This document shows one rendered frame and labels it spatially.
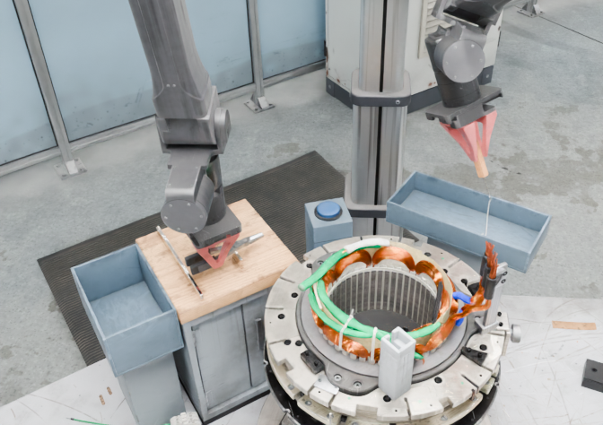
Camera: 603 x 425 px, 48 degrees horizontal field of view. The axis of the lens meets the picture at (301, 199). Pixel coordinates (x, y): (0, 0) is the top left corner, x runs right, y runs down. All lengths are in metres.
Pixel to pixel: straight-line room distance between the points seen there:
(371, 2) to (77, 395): 0.85
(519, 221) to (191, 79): 0.65
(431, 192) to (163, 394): 0.58
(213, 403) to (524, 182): 2.15
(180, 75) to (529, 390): 0.83
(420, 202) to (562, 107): 2.50
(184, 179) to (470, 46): 0.41
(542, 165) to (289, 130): 1.19
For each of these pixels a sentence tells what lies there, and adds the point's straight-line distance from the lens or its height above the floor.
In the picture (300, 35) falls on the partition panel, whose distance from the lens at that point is 3.51.
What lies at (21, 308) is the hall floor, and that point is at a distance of 2.66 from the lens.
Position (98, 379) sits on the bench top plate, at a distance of 1.32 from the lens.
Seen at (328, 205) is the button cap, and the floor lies 1.04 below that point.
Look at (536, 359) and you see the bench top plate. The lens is 1.33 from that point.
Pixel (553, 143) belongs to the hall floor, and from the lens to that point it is 3.37.
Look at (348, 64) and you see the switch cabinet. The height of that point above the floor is 0.25.
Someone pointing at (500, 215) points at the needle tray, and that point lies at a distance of 1.21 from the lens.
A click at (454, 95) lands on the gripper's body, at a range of 1.02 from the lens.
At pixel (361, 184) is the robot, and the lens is 1.35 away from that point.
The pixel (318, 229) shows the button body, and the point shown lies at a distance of 1.15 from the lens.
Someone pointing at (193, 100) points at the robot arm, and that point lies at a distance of 0.80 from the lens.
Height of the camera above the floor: 1.78
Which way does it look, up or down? 38 degrees down
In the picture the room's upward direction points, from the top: 2 degrees counter-clockwise
